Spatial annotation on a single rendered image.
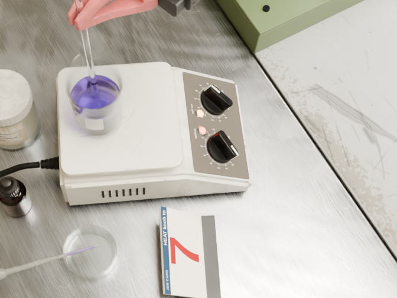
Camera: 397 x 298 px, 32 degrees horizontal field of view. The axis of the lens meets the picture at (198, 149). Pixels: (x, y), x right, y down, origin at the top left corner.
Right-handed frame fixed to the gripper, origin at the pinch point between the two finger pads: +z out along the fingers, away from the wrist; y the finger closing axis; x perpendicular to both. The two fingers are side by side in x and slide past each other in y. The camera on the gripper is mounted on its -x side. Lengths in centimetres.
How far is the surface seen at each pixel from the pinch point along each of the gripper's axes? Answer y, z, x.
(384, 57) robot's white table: 18.4, -30.5, 25.9
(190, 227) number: 14.4, 2.1, 23.1
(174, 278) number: 16.9, 7.7, 21.2
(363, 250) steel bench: 30.1, -8.6, 25.1
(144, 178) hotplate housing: 8.4, 2.5, 18.1
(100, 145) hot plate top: 3.4, 3.2, 15.8
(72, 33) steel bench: -12.0, -7.5, 24.9
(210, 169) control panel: 12.6, -2.9, 19.2
